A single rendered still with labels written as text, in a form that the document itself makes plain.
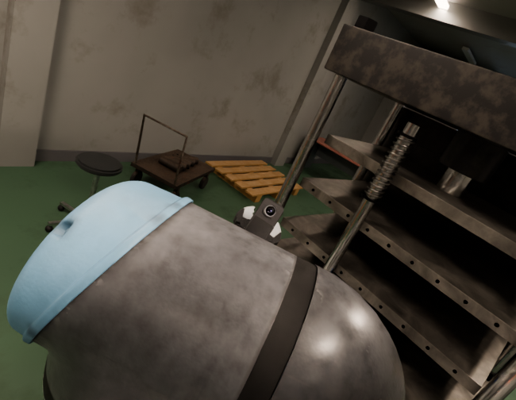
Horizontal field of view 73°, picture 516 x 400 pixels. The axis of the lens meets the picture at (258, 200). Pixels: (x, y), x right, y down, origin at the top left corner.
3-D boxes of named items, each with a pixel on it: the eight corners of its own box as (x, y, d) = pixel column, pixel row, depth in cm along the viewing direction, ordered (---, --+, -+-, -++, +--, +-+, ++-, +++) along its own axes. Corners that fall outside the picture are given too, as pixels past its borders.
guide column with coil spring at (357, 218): (282, 351, 186) (417, 126, 137) (275, 344, 189) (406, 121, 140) (289, 348, 190) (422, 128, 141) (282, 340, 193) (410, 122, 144)
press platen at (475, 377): (473, 395, 129) (482, 386, 127) (279, 224, 192) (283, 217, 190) (507, 336, 182) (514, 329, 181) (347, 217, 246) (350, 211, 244)
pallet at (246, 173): (259, 167, 607) (263, 159, 602) (302, 196, 560) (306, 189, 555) (200, 167, 495) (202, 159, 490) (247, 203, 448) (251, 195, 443)
